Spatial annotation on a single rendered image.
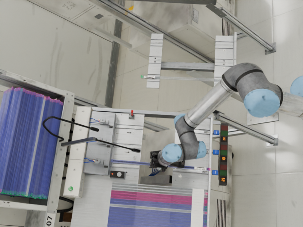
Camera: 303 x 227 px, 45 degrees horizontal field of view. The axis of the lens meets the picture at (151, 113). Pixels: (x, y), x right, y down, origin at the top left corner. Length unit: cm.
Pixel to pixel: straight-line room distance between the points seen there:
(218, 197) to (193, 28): 119
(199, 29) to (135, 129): 100
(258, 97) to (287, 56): 149
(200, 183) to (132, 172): 37
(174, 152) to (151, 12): 170
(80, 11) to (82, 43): 145
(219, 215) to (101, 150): 100
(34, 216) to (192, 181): 82
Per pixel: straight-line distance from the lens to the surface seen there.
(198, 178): 198
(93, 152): 198
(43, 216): 188
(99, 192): 200
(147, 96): 365
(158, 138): 245
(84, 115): 203
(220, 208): 257
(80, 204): 202
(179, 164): 174
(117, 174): 195
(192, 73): 215
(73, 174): 196
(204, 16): 281
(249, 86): 137
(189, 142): 158
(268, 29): 301
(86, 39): 411
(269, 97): 135
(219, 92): 150
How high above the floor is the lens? 227
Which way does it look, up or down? 40 degrees down
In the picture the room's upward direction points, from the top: 69 degrees counter-clockwise
